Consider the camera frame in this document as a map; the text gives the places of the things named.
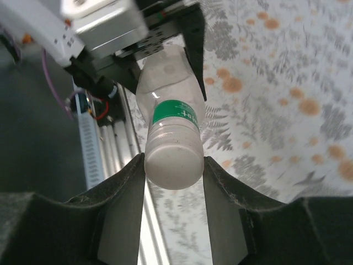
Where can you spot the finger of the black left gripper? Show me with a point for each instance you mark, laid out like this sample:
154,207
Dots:
195,41
131,74

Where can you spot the wide aluminium frame rail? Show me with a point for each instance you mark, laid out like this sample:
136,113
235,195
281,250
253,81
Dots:
121,149

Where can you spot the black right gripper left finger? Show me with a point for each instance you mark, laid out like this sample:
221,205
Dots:
69,234

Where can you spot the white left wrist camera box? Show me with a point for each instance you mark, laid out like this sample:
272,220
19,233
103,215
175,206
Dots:
110,25

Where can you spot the small circuit board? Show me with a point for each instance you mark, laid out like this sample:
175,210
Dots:
82,102

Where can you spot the green label plastic bottle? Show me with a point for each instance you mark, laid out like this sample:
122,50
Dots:
176,110

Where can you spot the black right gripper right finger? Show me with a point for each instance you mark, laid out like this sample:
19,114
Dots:
275,234

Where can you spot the floral patterned tablecloth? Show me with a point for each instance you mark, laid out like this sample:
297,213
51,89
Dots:
275,82

